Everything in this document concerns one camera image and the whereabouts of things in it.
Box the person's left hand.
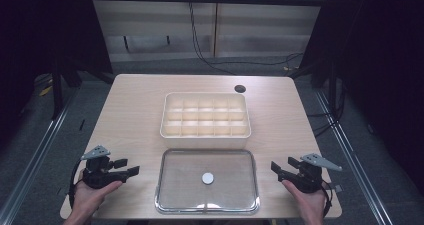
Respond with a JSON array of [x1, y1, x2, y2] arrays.
[[65, 170, 123, 223]]

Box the person's right hand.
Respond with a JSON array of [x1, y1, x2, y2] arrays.
[[282, 179, 327, 223]]

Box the yellow item on floor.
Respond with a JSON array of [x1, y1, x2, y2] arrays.
[[38, 85, 54, 97]]

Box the aluminium floor rail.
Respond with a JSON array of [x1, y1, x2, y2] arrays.
[[314, 90, 396, 225], [0, 91, 79, 225]]

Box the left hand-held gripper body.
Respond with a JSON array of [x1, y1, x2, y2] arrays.
[[80, 145, 130, 190]]

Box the white compartment storage box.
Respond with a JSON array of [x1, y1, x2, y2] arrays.
[[159, 91, 252, 150]]

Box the clear lid with white knob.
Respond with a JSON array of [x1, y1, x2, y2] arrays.
[[154, 148, 261, 216]]

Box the black curtain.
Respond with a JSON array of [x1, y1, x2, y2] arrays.
[[0, 0, 114, 149], [298, 0, 424, 189]]

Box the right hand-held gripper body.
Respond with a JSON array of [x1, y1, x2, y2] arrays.
[[278, 153, 343, 194]]

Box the black cables by rail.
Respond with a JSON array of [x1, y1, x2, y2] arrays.
[[306, 109, 345, 139]]

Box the black horizontal frame bar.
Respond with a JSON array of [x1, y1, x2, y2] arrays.
[[89, 0, 328, 8]]

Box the black metal stand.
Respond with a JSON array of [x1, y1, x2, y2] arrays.
[[49, 61, 65, 120]]

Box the long black floor cable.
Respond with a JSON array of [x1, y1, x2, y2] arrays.
[[187, 0, 305, 77]]

